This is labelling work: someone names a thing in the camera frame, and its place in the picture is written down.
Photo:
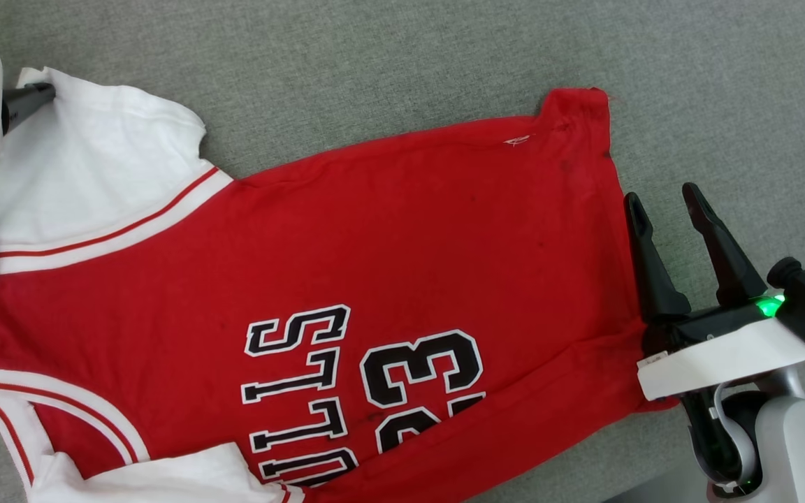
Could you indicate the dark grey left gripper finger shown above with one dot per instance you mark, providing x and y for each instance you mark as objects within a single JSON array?
[{"x": 25, "y": 105}]

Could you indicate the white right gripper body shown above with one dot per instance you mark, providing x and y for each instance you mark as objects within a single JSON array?
[{"x": 724, "y": 360}]

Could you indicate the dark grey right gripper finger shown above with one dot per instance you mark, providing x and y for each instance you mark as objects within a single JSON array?
[
  {"x": 727, "y": 258},
  {"x": 650, "y": 272}
]

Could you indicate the red Bulls basketball jersey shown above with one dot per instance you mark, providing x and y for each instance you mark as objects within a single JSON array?
[{"x": 346, "y": 279}]

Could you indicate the grey fabric sofa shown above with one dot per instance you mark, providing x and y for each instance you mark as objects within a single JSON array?
[{"x": 402, "y": 56}]

